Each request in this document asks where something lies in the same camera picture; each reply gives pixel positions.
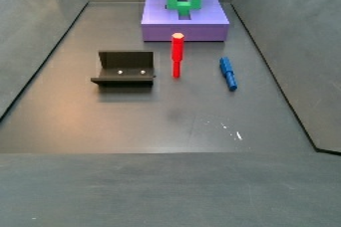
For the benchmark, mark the black angle fixture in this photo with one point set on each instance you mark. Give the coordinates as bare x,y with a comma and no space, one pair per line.
127,68

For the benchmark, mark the blue peg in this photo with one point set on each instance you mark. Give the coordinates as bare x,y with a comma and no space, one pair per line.
228,73

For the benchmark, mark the red peg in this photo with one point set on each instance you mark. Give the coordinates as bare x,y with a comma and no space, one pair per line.
177,50

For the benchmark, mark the purple base block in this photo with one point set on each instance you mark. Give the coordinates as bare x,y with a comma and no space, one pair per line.
205,25

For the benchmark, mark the green U-shaped block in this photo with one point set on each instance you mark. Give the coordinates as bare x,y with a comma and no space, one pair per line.
184,6

